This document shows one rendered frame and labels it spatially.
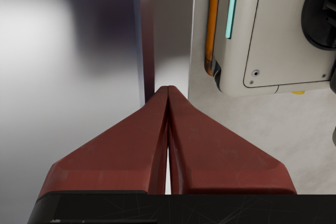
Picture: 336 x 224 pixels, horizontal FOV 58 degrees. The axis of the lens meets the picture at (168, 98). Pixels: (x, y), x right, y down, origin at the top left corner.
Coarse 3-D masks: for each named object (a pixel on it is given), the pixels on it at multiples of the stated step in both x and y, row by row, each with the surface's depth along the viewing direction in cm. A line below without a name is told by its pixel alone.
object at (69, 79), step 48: (0, 0) 12; (48, 0) 12; (96, 0) 12; (144, 0) 9; (0, 48) 13; (48, 48) 13; (96, 48) 14; (144, 48) 10; (0, 96) 14; (48, 96) 15; (96, 96) 15; (144, 96) 12; (0, 144) 16; (48, 144) 16; (0, 192) 18
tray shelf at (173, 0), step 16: (160, 0) 13; (176, 0) 13; (192, 0) 13; (160, 16) 13; (176, 16) 14; (192, 16) 14; (160, 32) 14; (176, 32) 14; (160, 48) 14; (176, 48) 15; (160, 64) 15; (176, 64) 15; (160, 80) 15; (176, 80) 16
